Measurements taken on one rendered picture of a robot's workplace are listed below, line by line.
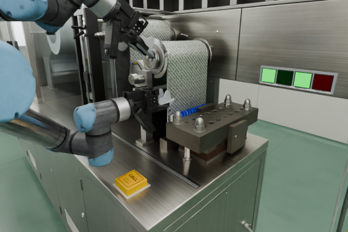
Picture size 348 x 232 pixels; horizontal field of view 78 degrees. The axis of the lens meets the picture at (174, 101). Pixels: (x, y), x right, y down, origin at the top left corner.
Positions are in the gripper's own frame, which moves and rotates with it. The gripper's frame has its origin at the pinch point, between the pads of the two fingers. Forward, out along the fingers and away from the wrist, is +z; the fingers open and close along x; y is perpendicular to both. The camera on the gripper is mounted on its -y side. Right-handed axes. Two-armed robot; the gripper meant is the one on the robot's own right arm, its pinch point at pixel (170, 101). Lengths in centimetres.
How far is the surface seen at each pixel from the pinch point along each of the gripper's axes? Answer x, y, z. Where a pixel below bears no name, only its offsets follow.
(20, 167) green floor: 195, -109, -35
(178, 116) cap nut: -8.2, -3.1, -3.7
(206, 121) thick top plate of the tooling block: -13.5, -6.0, 5.7
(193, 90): -0.3, 2.0, 12.9
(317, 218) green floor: -40, -109, 115
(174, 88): -0.3, 5.0, 1.6
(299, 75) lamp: -34.7, 10.8, 29.6
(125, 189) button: -12.5, -17.0, -29.2
